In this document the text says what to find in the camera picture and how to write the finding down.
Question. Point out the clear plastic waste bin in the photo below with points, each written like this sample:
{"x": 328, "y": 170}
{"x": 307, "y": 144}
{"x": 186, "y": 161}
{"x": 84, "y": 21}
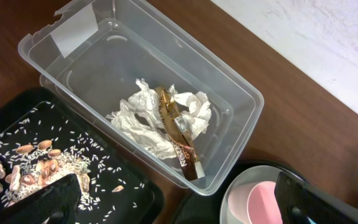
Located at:
{"x": 92, "y": 56}

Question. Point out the black rectangular food tray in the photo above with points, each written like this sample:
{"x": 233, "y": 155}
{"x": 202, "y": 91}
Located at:
{"x": 25, "y": 100}

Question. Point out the round black serving tray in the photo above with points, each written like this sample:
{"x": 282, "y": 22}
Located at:
{"x": 213, "y": 209}

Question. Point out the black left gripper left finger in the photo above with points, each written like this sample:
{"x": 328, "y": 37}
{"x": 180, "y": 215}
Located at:
{"x": 55, "y": 203}

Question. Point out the pink plastic cup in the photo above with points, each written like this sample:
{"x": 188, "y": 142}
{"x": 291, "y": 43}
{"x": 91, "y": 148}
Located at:
{"x": 255, "y": 203}

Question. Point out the light grey round plate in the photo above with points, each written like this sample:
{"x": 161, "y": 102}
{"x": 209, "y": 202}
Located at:
{"x": 251, "y": 175}

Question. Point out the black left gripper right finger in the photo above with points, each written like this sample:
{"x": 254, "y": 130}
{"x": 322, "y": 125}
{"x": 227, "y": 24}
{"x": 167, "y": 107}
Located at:
{"x": 298, "y": 204}

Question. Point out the white paper napkin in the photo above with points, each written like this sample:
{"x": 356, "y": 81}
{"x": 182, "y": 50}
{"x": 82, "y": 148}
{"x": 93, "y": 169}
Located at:
{"x": 139, "y": 118}

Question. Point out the brown gold coffee sachet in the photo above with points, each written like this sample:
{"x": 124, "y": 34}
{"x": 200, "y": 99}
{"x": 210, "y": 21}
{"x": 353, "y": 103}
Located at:
{"x": 179, "y": 133}

